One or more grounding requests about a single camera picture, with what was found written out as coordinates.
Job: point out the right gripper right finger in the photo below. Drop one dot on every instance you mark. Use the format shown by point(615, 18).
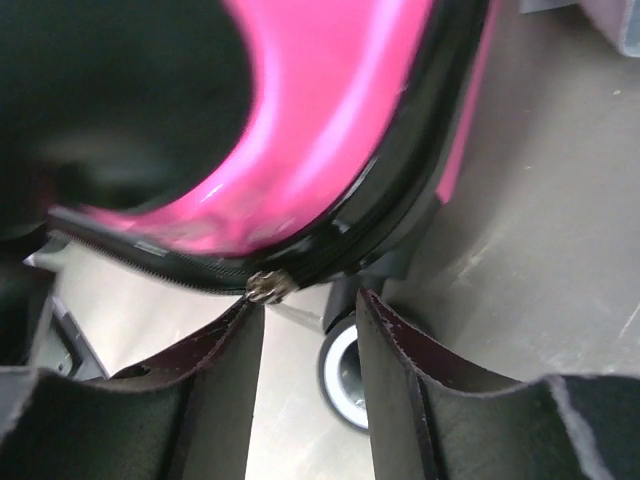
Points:
point(434, 415)

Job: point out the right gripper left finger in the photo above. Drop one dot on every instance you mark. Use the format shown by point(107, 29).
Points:
point(184, 413)

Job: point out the pink hard-shell suitcase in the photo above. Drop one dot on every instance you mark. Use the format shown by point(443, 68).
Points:
point(245, 148)

